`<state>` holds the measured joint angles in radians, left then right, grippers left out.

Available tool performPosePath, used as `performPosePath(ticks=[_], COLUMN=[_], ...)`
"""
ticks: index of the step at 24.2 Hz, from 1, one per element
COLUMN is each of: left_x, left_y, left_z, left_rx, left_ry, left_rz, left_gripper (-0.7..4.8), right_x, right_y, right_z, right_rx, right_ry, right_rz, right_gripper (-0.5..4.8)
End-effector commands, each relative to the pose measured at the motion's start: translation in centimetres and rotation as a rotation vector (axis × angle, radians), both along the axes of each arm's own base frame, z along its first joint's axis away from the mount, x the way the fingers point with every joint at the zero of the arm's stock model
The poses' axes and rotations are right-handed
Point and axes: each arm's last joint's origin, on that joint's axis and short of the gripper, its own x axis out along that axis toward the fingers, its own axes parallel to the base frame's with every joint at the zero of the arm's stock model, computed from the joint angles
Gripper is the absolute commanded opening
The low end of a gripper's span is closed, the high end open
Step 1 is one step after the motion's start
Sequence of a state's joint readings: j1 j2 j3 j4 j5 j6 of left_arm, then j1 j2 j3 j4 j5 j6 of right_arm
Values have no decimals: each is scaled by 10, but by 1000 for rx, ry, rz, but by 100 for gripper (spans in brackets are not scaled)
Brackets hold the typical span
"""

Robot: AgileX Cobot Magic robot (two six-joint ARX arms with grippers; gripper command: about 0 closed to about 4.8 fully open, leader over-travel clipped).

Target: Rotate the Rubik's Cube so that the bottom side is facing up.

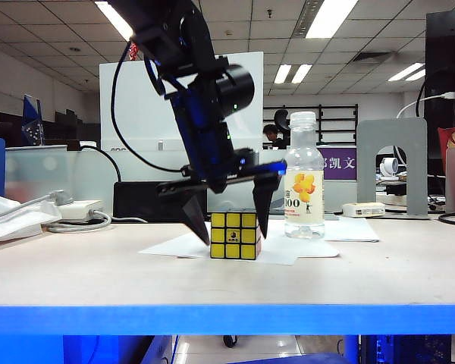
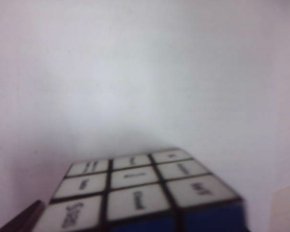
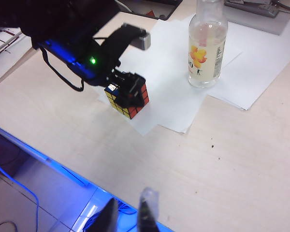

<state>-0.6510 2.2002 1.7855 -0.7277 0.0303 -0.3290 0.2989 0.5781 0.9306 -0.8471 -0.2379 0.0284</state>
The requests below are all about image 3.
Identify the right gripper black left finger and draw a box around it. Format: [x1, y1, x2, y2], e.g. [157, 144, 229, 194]
[83, 198, 119, 232]

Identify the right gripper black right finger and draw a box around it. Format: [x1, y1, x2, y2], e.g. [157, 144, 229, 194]
[137, 187, 160, 232]

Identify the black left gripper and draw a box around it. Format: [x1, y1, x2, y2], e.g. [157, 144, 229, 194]
[30, 23, 152, 107]

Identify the Rubik's cube with black frame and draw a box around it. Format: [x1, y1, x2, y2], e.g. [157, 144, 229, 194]
[103, 72, 151, 121]

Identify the clear bottle with flower label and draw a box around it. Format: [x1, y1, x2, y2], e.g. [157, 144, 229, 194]
[188, 0, 229, 89]

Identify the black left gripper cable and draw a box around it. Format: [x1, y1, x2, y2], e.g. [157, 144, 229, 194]
[40, 47, 85, 92]

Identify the blue table frame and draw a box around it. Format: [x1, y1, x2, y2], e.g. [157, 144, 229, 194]
[0, 122, 176, 232]

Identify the thin blue cable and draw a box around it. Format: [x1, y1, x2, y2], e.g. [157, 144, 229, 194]
[0, 158, 41, 232]

